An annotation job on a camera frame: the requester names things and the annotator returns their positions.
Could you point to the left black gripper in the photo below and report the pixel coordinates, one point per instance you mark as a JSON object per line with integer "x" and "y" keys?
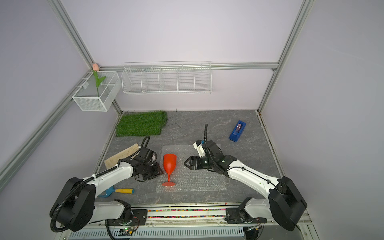
{"x": 157, "y": 171}

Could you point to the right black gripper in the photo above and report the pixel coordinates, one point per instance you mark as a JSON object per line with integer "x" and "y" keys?
{"x": 196, "y": 166}

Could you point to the red plastic wine glass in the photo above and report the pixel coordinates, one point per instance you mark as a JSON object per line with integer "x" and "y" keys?
{"x": 169, "y": 164}

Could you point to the clear bubble wrap sheet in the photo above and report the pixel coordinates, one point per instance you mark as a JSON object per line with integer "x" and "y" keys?
{"x": 186, "y": 180}

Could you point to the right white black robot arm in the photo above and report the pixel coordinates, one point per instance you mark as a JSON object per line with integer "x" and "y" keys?
{"x": 284, "y": 203}

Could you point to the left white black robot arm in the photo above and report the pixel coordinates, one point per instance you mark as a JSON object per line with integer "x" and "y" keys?
{"x": 76, "y": 204}

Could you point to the blue tape dispenser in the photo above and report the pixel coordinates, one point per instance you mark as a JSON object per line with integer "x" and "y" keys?
{"x": 234, "y": 136}

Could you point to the blue yellow garden rake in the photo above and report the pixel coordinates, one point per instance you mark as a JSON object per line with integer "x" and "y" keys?
{"x": 111, "y": 190}

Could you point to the green artificial grass mat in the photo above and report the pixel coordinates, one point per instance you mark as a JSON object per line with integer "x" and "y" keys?
{"x": 141, "y": 124}

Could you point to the small white mesh basket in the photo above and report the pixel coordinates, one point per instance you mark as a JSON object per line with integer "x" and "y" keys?
{"x": 86, "y": 95}

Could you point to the pink artificial tulip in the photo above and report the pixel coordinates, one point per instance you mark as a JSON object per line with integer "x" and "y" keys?
{"x": 98, "y": 80}

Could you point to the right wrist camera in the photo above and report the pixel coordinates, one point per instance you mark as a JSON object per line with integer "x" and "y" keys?
{"x": 198, "y": 145}

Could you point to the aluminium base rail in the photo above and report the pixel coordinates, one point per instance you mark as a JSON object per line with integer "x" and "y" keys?
{"x": 190, "y": 223}

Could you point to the long white wire basket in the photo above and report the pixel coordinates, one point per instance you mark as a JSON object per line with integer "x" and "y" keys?
{"x": 167, "y": 77}

